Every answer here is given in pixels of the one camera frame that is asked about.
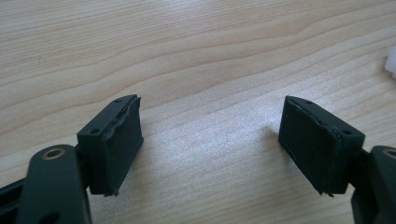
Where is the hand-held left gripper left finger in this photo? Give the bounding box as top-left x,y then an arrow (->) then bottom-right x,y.
76,93 -> 145,198

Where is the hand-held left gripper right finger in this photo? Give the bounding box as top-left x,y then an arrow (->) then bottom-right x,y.
277,95 -> 366,198

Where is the white plastic object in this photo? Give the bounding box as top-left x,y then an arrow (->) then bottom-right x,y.
385,46 -> 396,79

